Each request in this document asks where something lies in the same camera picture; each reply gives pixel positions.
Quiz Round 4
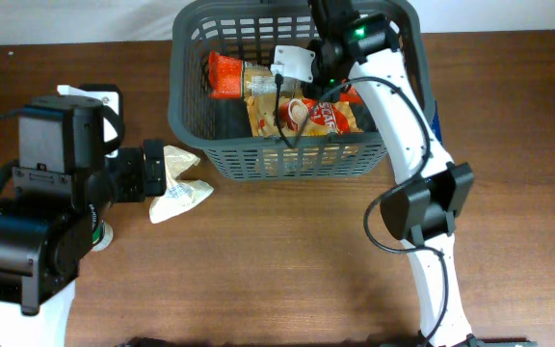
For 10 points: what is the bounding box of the black table edge rail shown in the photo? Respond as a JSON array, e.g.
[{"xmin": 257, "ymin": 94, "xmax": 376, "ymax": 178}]
[{"xmin": 116, "ymin": 336, "xmax": 539, "ymax": 347}]

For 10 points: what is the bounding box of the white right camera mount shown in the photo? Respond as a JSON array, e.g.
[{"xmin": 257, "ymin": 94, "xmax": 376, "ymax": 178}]
[{"xmin": 270, "ymin": 45, "xmax": 315, "ymax": 83}]

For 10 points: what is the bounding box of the beige food pouch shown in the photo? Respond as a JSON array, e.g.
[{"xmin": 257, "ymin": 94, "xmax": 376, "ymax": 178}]
[{"xmin": 149, "ymin": 146, "xmax": 214, "ymax": 224}]

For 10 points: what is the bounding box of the grey plastic basket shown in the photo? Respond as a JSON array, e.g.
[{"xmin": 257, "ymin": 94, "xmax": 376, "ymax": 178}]
[{"xmin": 167, "ymin": 0, "xmax": 436, "ymax": 182}]

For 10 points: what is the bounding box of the orange ended biscuit packet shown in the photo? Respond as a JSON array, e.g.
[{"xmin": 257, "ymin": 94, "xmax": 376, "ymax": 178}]
[{"xmin": 208, "ymin": 51, "xmax": 277, "ymax": 99}]

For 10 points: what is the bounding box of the orange coffee sachet bag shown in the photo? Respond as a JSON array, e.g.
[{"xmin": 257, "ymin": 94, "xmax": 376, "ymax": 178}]
[{"xmin": 245, "ymin": 94, "xmax": 361, "ymax": 138}]

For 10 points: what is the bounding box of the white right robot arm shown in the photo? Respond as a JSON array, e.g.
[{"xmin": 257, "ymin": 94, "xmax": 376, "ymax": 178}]
[{"xmin": 305, "ymin": 1, "xmax": 478, "ymax": 346}]

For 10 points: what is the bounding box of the green lidded jar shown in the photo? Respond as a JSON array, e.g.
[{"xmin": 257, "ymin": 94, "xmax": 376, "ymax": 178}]
[{"xmin": 92, "ymin": 221, "xmax": 114, "ymax": 252}]

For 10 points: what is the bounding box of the blue tissue multipack box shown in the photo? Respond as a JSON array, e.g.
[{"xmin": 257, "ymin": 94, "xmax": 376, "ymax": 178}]
[{"xmin": 431, "ymin": 102, "xmax": 443, "ymax": 145}]

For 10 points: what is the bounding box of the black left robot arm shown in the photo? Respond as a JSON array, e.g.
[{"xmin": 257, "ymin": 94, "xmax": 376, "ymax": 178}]
[{"xmin": 0, "ymin": 95, "xmax": 167, "ymax": 316}]

